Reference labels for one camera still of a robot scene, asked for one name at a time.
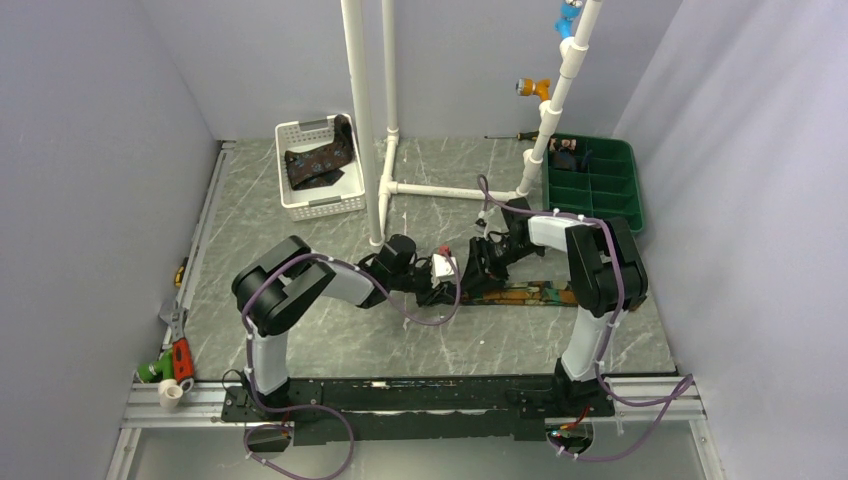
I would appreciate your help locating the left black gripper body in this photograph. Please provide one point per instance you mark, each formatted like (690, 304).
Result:
(416, 279)

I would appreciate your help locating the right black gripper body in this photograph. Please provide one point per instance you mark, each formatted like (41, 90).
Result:
(499, 255)

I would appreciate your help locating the colourful patterned tie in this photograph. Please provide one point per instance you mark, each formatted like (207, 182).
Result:
(542, 293)

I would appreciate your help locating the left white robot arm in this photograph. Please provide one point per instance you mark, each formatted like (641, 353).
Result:
(275, 291)

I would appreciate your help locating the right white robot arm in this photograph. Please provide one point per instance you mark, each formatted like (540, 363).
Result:
(606, 275)

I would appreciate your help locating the white perforated plastic basket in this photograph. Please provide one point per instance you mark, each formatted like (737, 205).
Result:
(346, 195)

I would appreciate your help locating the rolled dark tie in tray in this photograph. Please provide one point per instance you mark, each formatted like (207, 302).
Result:
(563, 155)

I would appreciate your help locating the black yellow screwdriver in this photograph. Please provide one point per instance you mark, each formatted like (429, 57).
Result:
(522, 136)

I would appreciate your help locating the green compartment tray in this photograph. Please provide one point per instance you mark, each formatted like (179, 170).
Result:
(609, 187)

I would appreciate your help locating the dark brown patterned tie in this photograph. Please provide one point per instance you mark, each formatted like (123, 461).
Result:
(322, 166)

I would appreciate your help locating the orange nozzle fitting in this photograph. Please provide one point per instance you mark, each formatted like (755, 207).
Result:
(527, 87)

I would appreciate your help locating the yellow black tape measure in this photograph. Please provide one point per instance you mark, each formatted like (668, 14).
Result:
(179, 275)

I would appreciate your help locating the red grey pipe wrench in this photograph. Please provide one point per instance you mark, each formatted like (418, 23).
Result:
(175, 316)

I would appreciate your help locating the blue nozzle fitting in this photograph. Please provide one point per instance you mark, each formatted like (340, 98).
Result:
(569, 13)

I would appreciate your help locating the green pipe fitting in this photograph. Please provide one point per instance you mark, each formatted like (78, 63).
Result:
(158, 370)

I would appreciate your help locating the white pipe coupling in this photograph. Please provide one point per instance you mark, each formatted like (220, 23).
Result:
(169, 394)

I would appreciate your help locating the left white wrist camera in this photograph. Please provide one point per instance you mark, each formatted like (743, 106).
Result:
(443, 267)

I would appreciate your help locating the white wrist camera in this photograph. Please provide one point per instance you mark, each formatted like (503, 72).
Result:
(483, 223)
(443, 267)

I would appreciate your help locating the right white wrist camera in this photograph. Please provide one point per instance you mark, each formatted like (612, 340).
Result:
(483, 223)

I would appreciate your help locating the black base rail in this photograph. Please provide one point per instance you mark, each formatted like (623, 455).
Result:
(521, 407)

